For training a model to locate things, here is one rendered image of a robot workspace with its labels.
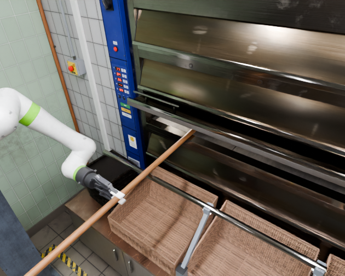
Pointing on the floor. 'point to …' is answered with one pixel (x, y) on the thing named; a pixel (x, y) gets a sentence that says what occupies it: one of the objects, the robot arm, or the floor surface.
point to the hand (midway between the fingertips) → (118, 196)
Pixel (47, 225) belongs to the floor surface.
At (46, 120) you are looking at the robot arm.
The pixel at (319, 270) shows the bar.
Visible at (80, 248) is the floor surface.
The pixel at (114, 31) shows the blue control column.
